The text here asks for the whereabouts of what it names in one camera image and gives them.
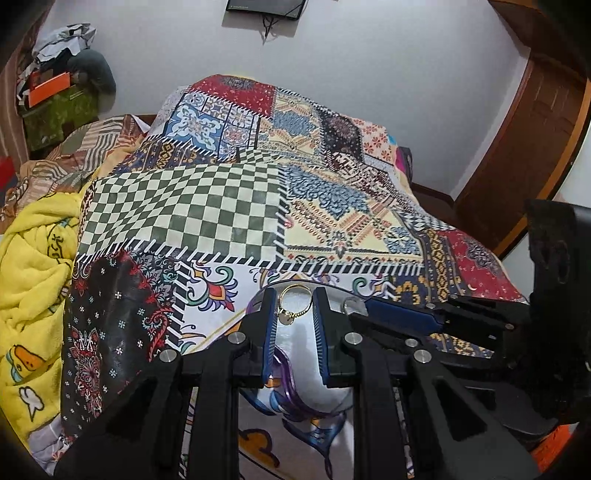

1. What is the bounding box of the green and orange box pile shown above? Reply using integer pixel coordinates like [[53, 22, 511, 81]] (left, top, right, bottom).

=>
[[16, 22, 117, 152]]

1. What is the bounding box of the colourful patchwork bedspread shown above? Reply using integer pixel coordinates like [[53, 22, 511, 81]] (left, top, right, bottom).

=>
[[58, 75, 521, 479]]

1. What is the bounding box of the brown wooden door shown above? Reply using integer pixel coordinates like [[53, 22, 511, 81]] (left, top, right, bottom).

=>
[[455, 1, 590, 257]]

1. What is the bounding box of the wall-mounted black screen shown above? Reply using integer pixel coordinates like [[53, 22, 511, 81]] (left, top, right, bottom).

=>
[[226, 0, 307, 20]]

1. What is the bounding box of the purple heart-shaped jewelry box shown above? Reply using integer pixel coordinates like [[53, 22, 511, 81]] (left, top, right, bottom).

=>
[[244, 280, 371, 418]]

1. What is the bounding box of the gold ring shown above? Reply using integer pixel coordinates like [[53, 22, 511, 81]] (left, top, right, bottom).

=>
[[275, 283, 314, 327]]

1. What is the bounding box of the yellow cartoon fleece blanket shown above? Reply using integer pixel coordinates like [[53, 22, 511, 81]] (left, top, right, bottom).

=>
[[1, 192, 82, 442]]

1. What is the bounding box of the striped brown patterned pillow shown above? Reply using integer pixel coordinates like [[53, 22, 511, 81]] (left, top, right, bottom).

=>
[[1, 114, 150, 231]]

